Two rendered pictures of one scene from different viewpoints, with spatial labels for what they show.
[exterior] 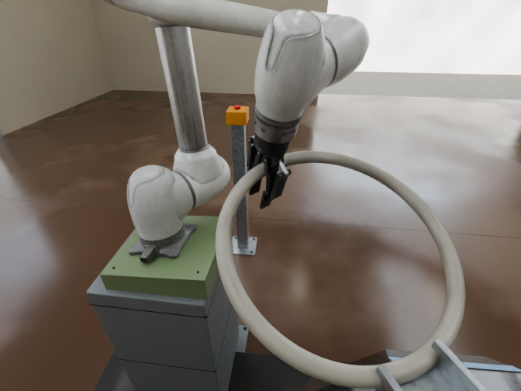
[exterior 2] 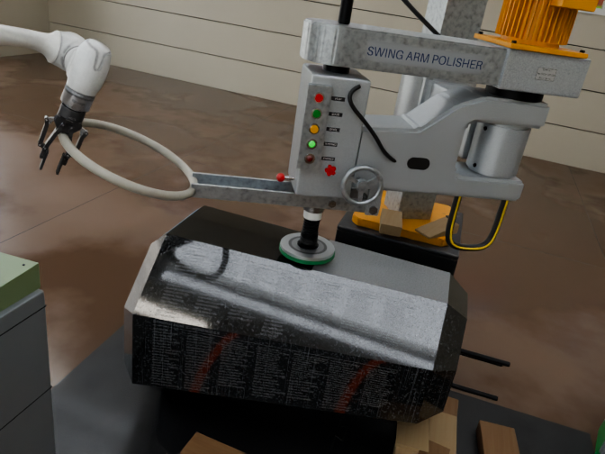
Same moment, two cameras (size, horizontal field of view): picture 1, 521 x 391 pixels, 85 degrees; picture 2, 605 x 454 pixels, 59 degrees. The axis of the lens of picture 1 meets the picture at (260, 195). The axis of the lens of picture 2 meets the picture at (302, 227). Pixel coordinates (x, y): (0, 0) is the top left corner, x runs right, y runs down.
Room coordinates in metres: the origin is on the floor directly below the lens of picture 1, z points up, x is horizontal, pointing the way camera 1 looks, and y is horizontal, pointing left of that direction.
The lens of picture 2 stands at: (-0.44, 1.48, 1.82)
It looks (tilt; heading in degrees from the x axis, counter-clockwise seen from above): 25 degrees down; 279
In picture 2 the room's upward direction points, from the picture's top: 9 degrees clockwise
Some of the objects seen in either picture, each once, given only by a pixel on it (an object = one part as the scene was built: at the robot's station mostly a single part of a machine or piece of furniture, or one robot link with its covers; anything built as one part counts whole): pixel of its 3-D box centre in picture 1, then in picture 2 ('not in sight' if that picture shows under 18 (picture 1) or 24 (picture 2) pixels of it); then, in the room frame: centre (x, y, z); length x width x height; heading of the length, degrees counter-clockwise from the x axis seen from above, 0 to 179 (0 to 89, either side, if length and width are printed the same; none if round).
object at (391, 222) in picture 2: not in sight; (391, 222); (-0.49, -0.97, 0.81); 0.20 x 0.10 x 0.05; 93
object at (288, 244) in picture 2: not in sight; (307, 246); (-0.19, -0.39, 0.88); 0.21 x 0.21 x 0.01
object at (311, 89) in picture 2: not in sight; (313, 127); (-0.16, -0.26, 1.37); 0.08 x 0.03 x 0.28; 20
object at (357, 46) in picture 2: not in sight; (437, 61); (-0.52, -0.51, 1.62); 0.96 x 0.25 x 0.17; 20
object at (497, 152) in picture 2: not in sight; (497, 146); (-0.80, -0.62, 1.35); 0.19 x 0.19 x 0.20
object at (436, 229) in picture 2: not in sight; (437, 227); (-0.72, -1.03, 0.80); 0.20 x 0.10 x 0.05; 46
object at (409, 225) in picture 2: not in sight; (405, 213); (-0.56, -1.22, 0.76); 0.49 x 0.49 x 0.05; 85
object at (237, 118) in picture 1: (240, 187); not in sight; (1.69, 0.13, 0.54); 0.20 x 0.20 x 1.09; 85
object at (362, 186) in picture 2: not in sight; (359, 182); (-0.34, -0.32, 1.20); 0.15 x 0.10 x 0.15; 20
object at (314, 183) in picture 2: not in sight; (347, 137); (-0.26, -0.41, 1.32); 0.36 x 0.22 x 0.45; 20
